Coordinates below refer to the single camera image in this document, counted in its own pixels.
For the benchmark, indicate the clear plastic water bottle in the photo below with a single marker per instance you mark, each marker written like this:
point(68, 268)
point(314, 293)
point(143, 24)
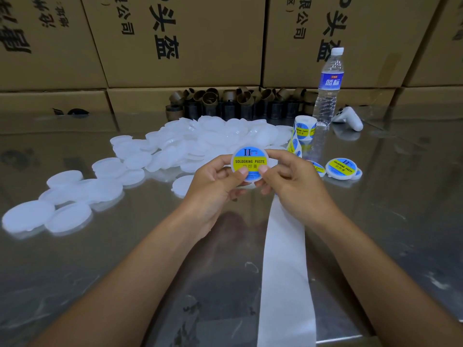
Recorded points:
point(329, 90)

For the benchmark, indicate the person's right hand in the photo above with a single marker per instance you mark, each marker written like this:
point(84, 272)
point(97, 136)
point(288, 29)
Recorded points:
point(304, 188)

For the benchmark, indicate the sticker roll with backing strip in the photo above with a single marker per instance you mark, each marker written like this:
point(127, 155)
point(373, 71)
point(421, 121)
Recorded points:
point(287, 300)

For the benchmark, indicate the person's left hand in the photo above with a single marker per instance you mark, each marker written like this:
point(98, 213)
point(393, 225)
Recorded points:
point(206, 198)

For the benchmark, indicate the row of dark cardboard tubes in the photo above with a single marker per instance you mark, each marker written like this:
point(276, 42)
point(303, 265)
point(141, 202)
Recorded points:
point(221, 104)

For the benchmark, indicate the pile of white plastic lids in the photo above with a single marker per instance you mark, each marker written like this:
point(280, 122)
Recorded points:
point(184, 139)

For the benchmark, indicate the stack of brown cardboard boxes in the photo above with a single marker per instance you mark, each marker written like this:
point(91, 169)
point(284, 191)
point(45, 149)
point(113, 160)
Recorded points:
point(195, 43)

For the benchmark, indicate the white handheld controller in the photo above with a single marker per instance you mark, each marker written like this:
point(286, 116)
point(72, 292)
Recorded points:
point(349, 118)

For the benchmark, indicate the person's left forearm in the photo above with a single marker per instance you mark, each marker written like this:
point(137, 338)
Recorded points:
point(116, 296)

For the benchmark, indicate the person's right forearm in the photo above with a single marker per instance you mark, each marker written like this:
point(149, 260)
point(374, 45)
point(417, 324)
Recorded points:
point(394, 292)

